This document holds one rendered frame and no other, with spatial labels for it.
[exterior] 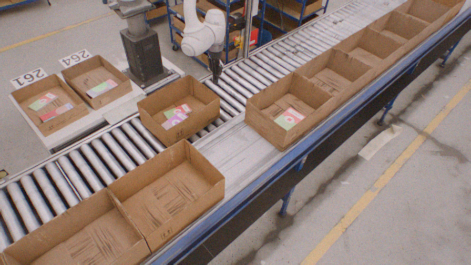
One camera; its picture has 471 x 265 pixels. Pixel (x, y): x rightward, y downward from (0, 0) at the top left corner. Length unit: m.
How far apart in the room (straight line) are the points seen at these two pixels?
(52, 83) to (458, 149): 3.41
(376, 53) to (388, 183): 1.09
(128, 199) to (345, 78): 1.52
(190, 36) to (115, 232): 0.92
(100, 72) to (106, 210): 1.19
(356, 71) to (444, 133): 1.67
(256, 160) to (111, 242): 0.76
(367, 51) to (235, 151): 1.35
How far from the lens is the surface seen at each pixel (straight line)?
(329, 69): 2.21
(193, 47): 1.46
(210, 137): 1.64
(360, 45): 2.51
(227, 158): 1.56
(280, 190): 1.80
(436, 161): 3.27
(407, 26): 2.78
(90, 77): 2.36
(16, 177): 1.97
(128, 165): 1.77
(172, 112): 1.95
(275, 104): 1.85
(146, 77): 2.20
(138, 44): 2.05
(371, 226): 2.60
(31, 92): 2.35
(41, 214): 1.77
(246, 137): 1.66
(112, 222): 1.46
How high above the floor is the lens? 2.14
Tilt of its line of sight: 49 degrees down
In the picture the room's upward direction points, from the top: 4 degrees clockwise
